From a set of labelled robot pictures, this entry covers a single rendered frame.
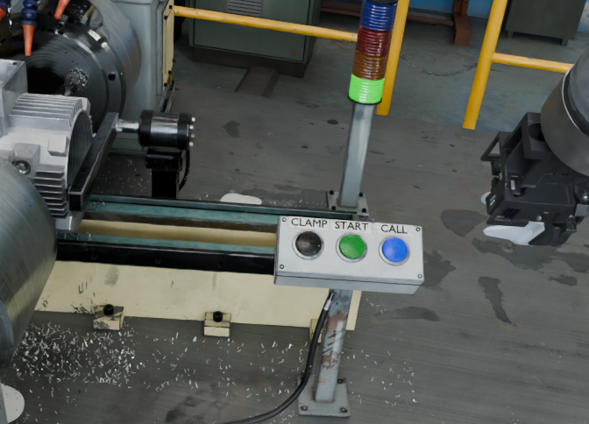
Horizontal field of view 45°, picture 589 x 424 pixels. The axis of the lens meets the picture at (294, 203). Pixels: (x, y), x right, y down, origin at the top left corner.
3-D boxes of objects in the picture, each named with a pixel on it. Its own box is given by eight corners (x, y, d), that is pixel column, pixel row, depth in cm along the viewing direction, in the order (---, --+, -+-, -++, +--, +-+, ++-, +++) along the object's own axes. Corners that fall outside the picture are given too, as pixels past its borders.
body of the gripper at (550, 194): (478, 159, 69) (526, 88, 59) (563, 166, 70) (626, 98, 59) (483, 230, 66) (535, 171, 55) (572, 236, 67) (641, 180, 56)
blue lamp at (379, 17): (360, 29, 119) (365, 3, 117) (357, 18, 124) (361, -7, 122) (395, 32, 120) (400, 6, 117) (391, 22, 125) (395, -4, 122)
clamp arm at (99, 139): (103, 127, 115) (63, 211, 93) (102, 110, 114) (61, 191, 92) (125, 129, 115) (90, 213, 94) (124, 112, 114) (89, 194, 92)
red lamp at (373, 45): (357, 54, 122) (360, 29, 119) (353, 43, 127) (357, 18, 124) (391, 58, 122) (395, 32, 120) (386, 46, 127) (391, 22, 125)
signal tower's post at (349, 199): (328, 214, 137) (360, -1, 116) (325, 193, 144) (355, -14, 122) (368, 217, 138) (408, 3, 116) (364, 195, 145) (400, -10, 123)
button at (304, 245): (294, 258, 81) (295, 253, 80) (294, 235, 83) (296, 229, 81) (319, 260, 81) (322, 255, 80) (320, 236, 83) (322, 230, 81)
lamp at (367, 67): (353, 79, 124) (357, 54, 122) (350, 67, 129) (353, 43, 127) (386, 82, 124) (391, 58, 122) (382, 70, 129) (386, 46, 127)
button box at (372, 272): (273, 286, 84) (275, 271, 79) (275, 230, 87) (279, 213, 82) (415, 295, 85) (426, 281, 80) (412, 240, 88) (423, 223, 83)
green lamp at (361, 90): (349, 102, 126) (353, 79, 124) (346, 90, 131) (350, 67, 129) (382, 106, 127) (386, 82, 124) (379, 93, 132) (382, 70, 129)
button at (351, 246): (337, 262, 82) (339, 256, 80) (337, 237, 83) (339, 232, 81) (362, 264, 82) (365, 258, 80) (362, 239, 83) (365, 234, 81)
